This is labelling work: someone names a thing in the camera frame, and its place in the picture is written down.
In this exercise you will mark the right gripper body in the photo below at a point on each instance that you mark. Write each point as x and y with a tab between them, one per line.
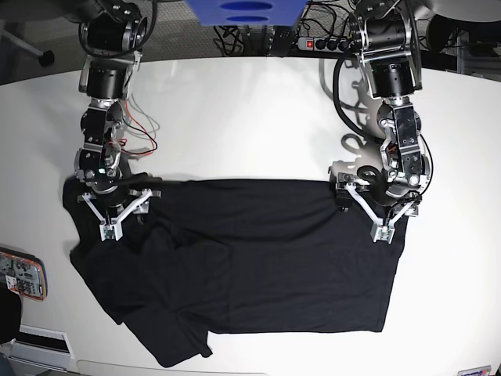
112	197

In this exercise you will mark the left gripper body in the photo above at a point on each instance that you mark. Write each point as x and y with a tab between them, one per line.
385	190

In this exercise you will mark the black T-shirt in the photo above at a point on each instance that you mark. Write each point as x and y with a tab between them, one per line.
236	257

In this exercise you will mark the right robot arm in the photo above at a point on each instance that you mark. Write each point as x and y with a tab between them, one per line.
112	34

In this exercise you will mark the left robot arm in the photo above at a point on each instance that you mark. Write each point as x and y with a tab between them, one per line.
384	40

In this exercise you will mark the orange clear electronics case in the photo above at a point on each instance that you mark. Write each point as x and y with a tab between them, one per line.
23	274

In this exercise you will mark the white power strip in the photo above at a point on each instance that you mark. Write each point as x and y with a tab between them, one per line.
332	45

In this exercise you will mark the black chair seat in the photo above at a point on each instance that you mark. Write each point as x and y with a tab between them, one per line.
11	308

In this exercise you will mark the black power adapter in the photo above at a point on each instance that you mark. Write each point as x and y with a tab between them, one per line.
282	40

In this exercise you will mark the office chair base leg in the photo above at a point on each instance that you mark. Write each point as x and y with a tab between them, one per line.
11	40

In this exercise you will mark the white flat box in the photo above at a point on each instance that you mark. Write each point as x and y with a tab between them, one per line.
41	347

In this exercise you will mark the blue plastic bin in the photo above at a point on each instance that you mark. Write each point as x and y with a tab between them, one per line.
247	12

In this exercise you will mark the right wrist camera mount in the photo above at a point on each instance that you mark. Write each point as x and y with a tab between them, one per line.
110	227

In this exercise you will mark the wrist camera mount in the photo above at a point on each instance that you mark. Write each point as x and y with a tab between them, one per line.
382	229
110	227

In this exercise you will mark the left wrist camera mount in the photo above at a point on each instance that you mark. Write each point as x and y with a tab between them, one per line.
382	229

